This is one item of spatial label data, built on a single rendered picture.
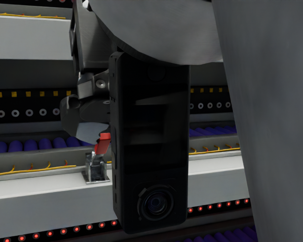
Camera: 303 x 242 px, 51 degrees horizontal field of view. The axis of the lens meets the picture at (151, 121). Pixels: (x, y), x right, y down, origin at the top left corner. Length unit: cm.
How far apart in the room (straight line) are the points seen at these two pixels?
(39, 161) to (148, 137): 26
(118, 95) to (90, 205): 22
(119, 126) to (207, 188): 26
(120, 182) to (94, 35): 10
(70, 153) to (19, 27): 16
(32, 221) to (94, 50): 22
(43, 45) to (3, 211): 19
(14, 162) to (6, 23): 16
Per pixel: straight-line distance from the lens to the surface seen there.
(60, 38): 39
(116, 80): 18
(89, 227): 56
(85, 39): 22
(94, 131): 29
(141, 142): 19
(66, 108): 23
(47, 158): 43
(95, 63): 21
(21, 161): 43
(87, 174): 39
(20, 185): 40
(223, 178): 44
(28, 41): 39
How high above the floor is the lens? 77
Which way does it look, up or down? 4 degrees up
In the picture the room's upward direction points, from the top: 5 degrees counter-clockwise
